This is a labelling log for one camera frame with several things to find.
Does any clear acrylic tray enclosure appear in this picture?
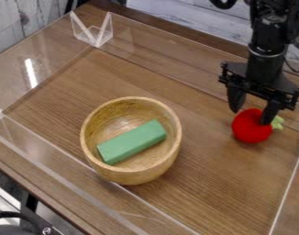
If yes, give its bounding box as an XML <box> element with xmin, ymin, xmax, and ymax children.
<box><xmin>0</xmin><ymin>6</ymin><xmax>299</xmax><ymax>235</ymax></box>

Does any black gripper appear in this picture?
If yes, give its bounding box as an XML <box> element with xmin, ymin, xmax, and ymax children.
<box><xmin>217</xmin><ymin>47</ymin><xmax>299</xmax><ymax>125</ymax></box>

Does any green rectangular block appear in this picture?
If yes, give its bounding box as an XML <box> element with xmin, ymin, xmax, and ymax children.
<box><xmin>97</xmin><ymin>119</ymin><xmax>167</xmax><ymax>165</ymax></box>

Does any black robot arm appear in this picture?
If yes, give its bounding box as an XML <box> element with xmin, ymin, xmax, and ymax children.
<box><xmin>217</xmin><ymin>0</ymin><xmax>299</xmax><ymax>125</ymax></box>

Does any wooden bowl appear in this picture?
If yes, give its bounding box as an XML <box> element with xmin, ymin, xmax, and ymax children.
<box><xmin>80</xmin><ymin>96</ymin><xmax>183</xmax><ymax>185</ymax></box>

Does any black table leg bracket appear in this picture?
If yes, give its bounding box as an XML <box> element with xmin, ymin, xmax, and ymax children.
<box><xmin>20</xmin><ymin>191</ymin><xmax>64</xmax><ymax>235</ymax></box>

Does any black cable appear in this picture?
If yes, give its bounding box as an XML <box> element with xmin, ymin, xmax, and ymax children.
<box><xmin>208</xmin><ymin>0</ymin><xmax>239</xmax><ymax>10</ymax></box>

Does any red plush strawberry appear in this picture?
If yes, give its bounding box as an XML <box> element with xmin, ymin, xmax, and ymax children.
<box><xmin>232</xmin><ymin>108</ymin><xmax>284</xmax><ymax>143</ymax></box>

